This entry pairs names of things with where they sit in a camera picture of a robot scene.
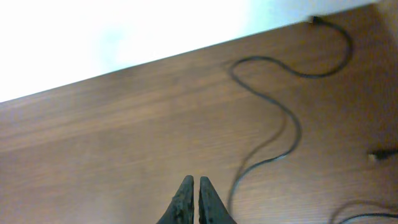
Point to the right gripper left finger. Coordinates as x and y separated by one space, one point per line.
181 208

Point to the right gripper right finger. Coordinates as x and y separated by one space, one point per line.
211 207

